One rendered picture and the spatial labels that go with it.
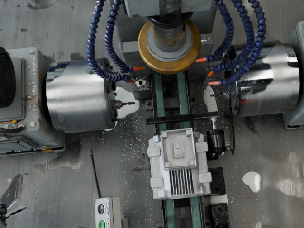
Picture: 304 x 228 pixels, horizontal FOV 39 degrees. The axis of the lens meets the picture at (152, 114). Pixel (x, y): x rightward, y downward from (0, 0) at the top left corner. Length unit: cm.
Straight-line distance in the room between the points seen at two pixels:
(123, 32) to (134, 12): 59
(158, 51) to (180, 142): 32
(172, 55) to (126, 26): 38
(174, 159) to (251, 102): 31
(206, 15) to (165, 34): 44
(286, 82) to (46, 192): 97
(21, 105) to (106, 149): 44
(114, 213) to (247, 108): 55
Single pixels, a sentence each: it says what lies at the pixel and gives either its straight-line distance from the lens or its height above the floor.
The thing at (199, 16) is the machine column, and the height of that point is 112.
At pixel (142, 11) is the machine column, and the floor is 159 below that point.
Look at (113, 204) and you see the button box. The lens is 139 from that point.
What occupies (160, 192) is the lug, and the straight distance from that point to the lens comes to 136.
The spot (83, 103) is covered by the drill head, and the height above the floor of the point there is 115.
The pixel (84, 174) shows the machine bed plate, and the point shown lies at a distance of 169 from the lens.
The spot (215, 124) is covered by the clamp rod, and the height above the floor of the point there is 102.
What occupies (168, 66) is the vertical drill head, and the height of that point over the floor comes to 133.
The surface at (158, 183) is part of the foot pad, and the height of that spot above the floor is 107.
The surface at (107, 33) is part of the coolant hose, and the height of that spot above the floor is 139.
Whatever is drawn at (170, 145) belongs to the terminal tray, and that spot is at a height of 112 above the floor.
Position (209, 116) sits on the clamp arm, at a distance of 147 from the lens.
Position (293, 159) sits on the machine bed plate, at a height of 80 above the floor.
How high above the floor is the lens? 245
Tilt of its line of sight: 75 degrees down
